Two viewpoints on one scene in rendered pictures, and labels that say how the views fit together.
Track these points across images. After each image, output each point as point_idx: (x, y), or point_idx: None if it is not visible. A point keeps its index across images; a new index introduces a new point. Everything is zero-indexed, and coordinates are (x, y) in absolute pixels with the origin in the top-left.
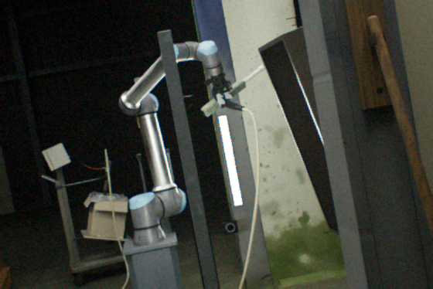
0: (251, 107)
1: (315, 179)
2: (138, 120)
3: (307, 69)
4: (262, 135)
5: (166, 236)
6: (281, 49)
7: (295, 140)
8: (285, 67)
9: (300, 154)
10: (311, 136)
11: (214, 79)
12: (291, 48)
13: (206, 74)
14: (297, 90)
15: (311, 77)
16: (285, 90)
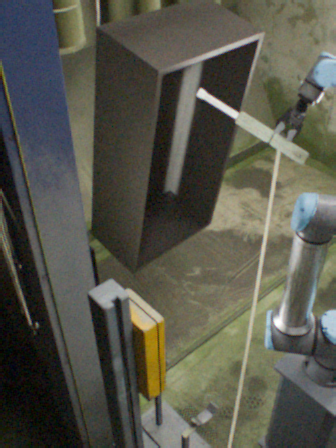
0: None
1: (133, 229)
2: (330, 241)
3: (242, 70)
4: None
5: (296, 362)
6: (132, 67)
7: (141, 191)
8: (133, 94)
9: (143, 206)
10: (125, 181)
11: None
12: (256, 47)
13: (50, 186)
14: (127, 124)
15: (239, 78)
16: (138, 128)
